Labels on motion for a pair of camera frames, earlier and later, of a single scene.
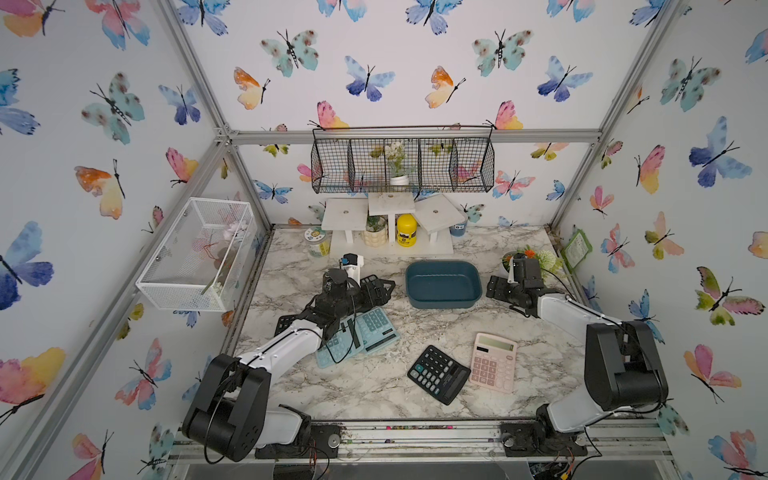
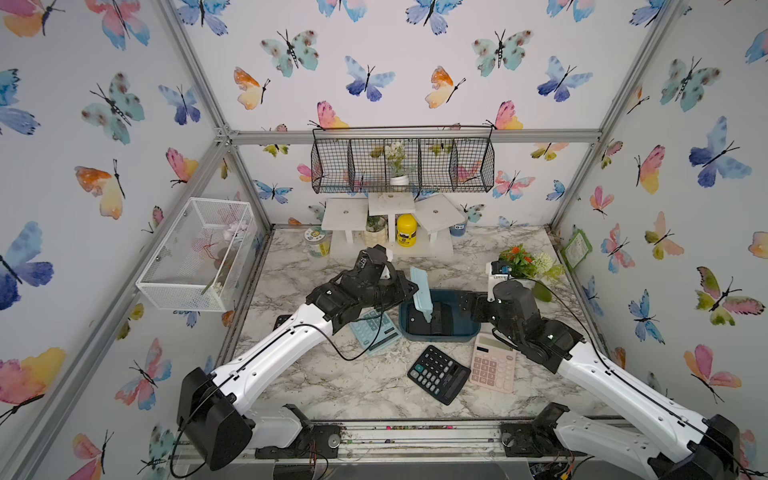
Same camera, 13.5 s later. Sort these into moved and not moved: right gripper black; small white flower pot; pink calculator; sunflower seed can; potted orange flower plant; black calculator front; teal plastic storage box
Moved: teal plastic storage box; right gripper black
Not moved: black calculator front; small white flower pot; potted orange flower plant; sunflower seed can; pink calculator
